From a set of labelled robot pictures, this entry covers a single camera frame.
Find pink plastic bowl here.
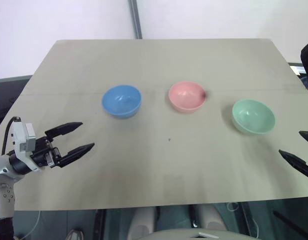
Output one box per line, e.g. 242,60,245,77
168,80,207,113

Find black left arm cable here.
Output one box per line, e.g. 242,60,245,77
1,116,22,156

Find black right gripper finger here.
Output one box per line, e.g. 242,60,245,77
298,130,308,146
278,149,308,185

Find white cable on floor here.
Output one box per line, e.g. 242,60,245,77
226,201,262,240
13,209,42,238

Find white robot leg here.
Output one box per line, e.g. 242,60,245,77
126,206,156,240
193,203,229,232

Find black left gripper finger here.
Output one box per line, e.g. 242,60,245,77
44,121,84,141
58,142,96,169

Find grey metal pole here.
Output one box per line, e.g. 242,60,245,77
128,0,143,40

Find green plastic bowl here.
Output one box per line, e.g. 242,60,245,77
231,98,277,136

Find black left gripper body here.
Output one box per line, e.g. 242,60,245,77
30,136,63,169

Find blue plastic bowl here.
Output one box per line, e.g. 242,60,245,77
101,84,143,120

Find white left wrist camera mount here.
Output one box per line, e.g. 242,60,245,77
10,121,41,173

